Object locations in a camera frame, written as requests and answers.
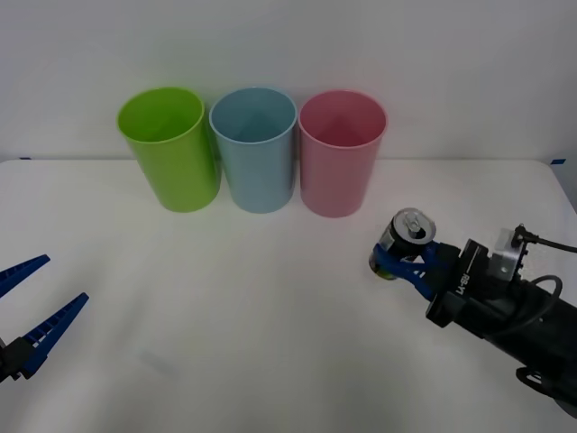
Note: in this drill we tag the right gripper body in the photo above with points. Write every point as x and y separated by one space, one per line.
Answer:
460 288

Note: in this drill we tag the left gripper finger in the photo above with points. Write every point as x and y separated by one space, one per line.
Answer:
20 273
49 331

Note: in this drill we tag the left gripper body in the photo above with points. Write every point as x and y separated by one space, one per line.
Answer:
4 361

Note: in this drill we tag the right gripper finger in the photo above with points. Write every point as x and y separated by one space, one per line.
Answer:
412 275
435 255

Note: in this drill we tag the black drink can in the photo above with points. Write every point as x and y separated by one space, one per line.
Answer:
399 239

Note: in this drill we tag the pink plastic bin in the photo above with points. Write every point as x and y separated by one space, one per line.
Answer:
338 180

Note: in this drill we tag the pale blue plastic bin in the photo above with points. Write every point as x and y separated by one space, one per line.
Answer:
257 176

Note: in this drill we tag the green plastic bin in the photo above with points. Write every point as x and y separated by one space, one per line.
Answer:
180 176

